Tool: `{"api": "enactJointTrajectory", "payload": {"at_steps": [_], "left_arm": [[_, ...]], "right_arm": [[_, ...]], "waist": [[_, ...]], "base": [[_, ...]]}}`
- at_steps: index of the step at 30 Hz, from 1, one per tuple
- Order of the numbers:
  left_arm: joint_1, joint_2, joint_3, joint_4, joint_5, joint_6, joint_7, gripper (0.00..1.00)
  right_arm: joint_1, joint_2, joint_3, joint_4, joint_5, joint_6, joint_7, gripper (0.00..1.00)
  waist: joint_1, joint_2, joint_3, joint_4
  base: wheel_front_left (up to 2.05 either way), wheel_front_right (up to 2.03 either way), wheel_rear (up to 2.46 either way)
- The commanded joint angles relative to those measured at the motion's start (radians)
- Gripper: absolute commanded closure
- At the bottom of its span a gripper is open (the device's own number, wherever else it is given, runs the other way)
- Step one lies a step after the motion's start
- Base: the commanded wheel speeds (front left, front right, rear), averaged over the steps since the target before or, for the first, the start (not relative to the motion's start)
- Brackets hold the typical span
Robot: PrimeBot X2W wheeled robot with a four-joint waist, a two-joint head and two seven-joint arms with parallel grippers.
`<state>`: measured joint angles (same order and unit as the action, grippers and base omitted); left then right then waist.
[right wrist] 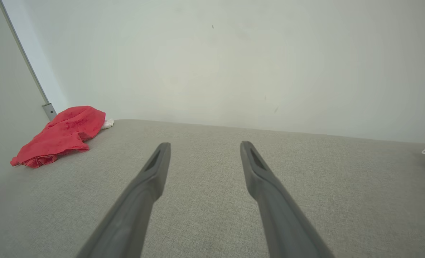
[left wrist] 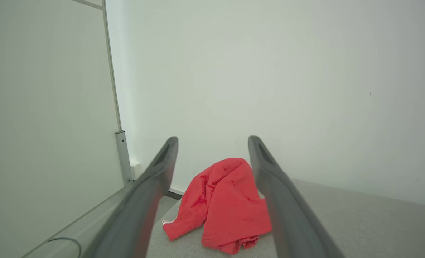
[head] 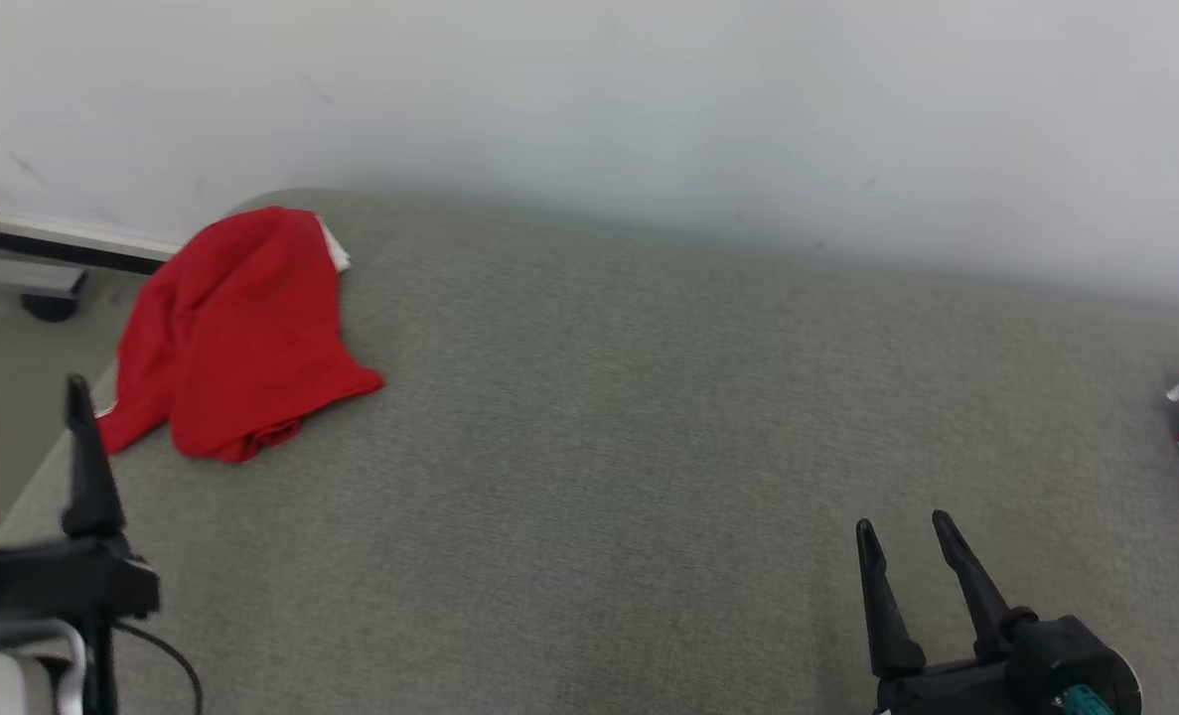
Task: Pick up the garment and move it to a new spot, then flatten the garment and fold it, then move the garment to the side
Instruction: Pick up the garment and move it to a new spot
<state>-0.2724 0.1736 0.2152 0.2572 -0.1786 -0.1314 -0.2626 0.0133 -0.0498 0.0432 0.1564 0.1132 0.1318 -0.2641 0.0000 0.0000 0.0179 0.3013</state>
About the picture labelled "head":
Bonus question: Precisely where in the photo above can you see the grey fabric sofa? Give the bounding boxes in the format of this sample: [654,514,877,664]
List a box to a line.
[0,189,1179,715]

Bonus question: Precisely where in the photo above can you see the red Bulls shirt white sleeves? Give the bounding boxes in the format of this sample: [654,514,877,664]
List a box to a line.
[95,206,385,464]

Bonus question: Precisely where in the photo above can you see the left gripper thin black cable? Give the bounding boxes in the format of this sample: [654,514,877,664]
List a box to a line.
[112,618,204,715]

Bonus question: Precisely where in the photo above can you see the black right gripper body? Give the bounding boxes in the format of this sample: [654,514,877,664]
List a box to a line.
[875,659,1023,715]

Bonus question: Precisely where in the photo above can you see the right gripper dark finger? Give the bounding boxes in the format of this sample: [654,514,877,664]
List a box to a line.
[932,509,1015,664]
[854,517,929,680]

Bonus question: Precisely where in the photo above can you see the right camera teal connector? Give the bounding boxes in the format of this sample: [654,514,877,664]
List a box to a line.
[1051,685,1116,715]

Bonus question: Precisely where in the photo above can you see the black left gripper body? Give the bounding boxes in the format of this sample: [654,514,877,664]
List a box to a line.
[0,539,161,630]

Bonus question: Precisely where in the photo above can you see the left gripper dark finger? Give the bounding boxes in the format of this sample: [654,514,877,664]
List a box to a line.
[60,373,129,542]

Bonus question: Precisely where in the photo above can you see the black round foot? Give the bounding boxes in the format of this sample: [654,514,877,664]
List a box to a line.
[21,291,85,324]

